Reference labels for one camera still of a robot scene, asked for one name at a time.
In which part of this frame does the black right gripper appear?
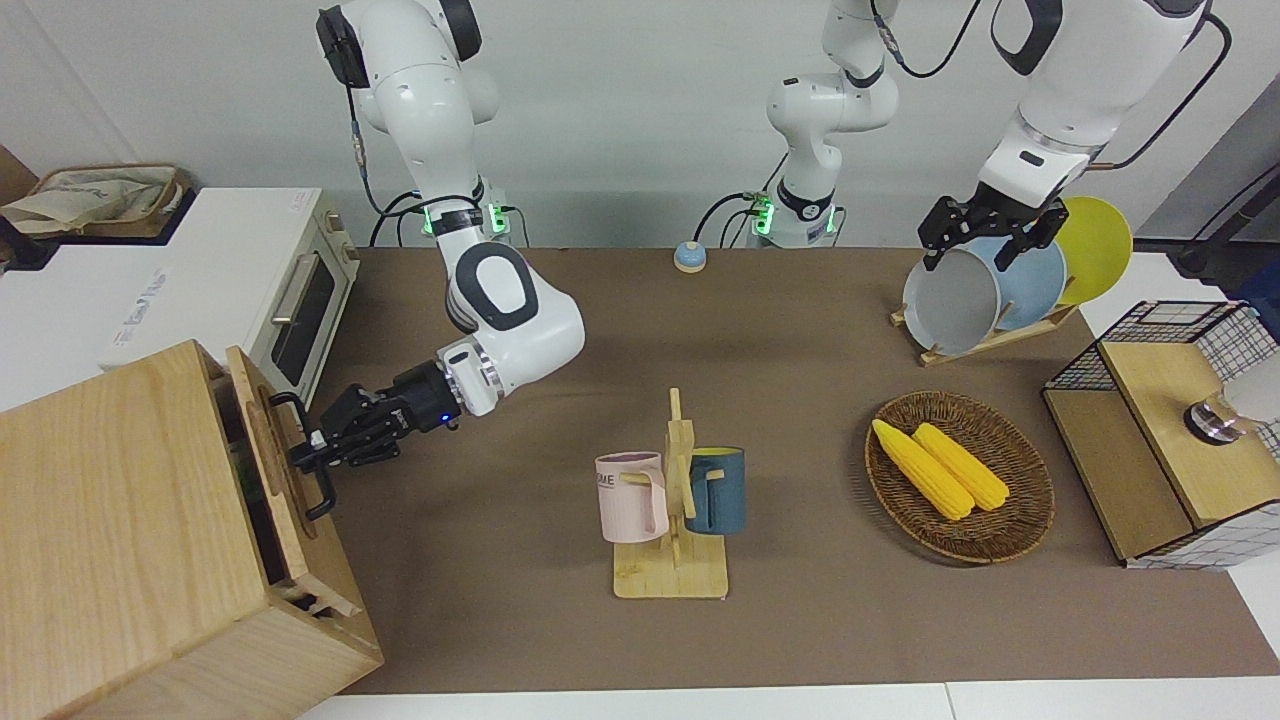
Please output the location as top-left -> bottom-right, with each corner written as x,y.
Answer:
290,360 -> 467,471

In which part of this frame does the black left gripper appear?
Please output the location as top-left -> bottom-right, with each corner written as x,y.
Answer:
918,185 -> 1069,273

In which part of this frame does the wooden drawer with black handle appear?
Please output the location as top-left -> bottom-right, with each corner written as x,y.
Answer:
225,345 -> 363,618

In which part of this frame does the wooden drawer cabinet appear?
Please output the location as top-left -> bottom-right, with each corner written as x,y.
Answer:
0,338 -> 386,720

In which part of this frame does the light blue plate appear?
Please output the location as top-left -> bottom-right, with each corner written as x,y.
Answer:
965,235 -> 1069,333

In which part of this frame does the grey plate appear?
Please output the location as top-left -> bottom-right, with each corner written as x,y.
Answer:
902,247 -> 1003,358

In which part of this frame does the wooden plate rack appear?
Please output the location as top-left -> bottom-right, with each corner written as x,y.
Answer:
890,300 -> 1081,368

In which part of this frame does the yellow plate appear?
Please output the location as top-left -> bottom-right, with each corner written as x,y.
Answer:
1055,196 -> 1134,307

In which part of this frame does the white toaster oven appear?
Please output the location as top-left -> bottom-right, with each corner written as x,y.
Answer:
98,187 -> 361,413

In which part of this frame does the yellow corn cob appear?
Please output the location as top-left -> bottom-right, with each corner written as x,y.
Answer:
872,418 -> 976,521
912,422 -> 1011,513

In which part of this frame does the pink mug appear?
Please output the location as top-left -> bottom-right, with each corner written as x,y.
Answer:
595,452 -> 669,544

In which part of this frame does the brown wicker basket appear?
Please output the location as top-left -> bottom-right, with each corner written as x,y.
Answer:
865,390 -> 1056,564

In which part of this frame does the wooden mug stand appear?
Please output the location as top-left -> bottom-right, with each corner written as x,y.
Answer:
612,388 -> 731,601

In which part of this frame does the tan tray with cloth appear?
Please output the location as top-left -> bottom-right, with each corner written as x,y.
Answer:
0,168 -> 181,236

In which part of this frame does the dark blue mug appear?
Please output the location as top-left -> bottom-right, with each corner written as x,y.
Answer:
685,446 -> 747,536

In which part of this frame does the brown table mat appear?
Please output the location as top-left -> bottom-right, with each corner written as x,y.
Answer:
300,245 -> 1280,696

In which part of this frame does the black right base cable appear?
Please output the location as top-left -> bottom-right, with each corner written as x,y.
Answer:
368,190 -> 433,247

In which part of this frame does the black base cable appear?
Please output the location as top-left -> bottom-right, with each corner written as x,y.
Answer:
368,190 -> 433,247
695,160 -> 766,249

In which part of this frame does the wire grid shelf wooden board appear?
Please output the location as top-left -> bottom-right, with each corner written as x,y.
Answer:
1042,300 -> 1280,571

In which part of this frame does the black left base cable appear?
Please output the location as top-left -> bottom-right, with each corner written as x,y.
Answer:
695,160 -> 766,249

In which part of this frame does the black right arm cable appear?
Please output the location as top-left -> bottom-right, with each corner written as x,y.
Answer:
345,85 -> 386,216

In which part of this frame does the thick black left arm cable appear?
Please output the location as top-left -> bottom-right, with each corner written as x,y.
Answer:
1085,12 -> 1233,171

